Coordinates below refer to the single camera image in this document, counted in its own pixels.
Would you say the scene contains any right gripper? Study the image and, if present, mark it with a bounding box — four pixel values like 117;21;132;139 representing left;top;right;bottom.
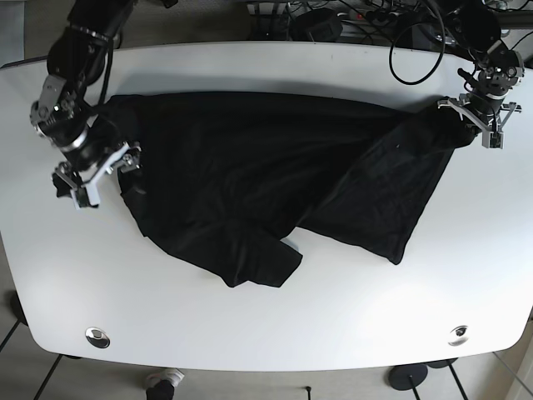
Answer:
52;142;142;198

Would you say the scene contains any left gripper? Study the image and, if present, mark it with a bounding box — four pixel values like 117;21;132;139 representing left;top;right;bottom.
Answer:
437;93;522;141

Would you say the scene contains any black T-shirt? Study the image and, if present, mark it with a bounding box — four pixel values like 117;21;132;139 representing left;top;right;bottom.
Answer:
105;92;475;288

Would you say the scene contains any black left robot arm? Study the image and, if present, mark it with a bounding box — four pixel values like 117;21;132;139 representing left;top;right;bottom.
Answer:
388;1;525;149

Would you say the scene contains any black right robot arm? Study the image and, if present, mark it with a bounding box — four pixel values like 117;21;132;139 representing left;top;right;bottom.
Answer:
30;1;140;209

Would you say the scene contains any left table grommet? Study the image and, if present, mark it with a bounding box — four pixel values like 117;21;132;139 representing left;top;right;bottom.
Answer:
85;327;111;349

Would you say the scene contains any table grommet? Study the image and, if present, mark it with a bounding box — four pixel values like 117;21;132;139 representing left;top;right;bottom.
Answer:
85;327;111;349
446;325;471;347

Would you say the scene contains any right table grommet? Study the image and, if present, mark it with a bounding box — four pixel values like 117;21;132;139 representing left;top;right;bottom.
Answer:
446;325;471;347

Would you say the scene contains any grey sneaker shoe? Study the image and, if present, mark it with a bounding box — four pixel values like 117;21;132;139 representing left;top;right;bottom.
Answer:
145;368;185;388

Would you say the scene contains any black round stand base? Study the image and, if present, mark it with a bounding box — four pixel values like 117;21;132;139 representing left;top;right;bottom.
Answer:
387;363;428;391

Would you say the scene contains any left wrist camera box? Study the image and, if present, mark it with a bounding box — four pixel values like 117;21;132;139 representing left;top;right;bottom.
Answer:
482;131;504;149

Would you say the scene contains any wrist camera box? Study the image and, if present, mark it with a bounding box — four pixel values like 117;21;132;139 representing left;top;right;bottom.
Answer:
71;186;100;210
482;131;504;149

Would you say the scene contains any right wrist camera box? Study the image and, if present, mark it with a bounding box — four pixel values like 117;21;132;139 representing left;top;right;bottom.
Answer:
71;186;100;210

